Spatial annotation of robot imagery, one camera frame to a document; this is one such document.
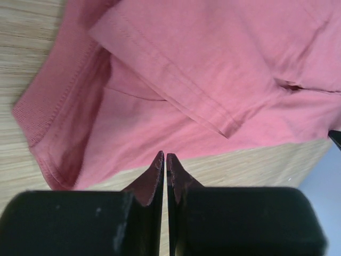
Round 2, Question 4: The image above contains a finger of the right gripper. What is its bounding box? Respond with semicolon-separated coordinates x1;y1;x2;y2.
328;130;341;150

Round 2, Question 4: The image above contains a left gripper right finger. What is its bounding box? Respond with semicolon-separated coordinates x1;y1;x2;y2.
166;154;328;255

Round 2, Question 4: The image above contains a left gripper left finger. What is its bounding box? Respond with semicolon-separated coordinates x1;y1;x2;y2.
1;152;164;255

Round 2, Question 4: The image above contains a pink t shirt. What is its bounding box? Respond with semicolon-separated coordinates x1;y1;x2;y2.
13;1;340;190

